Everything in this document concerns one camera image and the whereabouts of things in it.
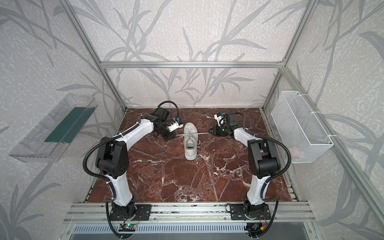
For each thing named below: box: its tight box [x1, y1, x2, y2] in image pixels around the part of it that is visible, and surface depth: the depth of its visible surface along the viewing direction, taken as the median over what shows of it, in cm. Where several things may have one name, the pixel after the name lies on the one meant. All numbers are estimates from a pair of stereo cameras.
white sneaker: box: [183, 122, 199, 161], surface depth 93 cm
